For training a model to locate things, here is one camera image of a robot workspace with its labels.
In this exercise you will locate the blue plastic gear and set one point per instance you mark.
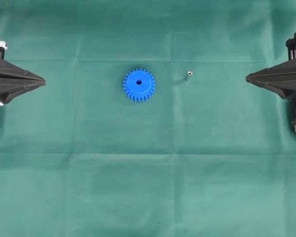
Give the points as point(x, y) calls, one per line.
point(139, 85)

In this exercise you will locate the green cloth mat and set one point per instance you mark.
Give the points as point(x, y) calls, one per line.
point(214, 156)

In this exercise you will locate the small metal shaft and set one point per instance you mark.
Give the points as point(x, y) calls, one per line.
point(189, 74)

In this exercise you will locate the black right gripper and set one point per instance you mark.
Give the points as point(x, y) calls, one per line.
point(286, 68)

